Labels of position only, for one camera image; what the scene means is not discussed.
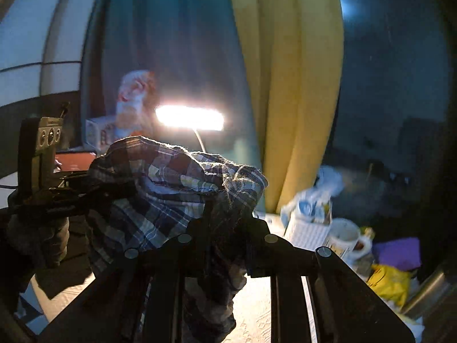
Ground blue printed carton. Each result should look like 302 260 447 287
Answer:
85 115 115 155

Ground stainless steel thermos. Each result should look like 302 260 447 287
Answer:
401 267 449 320

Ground white perforated plastic basket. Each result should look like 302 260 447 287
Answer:
280 200 332 251

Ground purple cloth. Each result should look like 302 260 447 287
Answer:
372 237 421 272

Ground white bear cartoon mug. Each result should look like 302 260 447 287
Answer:
324 218 372 262

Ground yellow curtain left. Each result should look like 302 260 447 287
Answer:
232 0 344 212

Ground snack bag red white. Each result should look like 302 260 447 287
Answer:
115 70 158 139

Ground white desk lamp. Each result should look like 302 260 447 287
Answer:
155 105 225 153

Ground plaid checkered pants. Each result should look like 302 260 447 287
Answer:
86 136 268 342

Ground yellow plastic bag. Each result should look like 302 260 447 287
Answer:
366 264 410 308

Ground red screen tablet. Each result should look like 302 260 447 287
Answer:
54 152 96 173

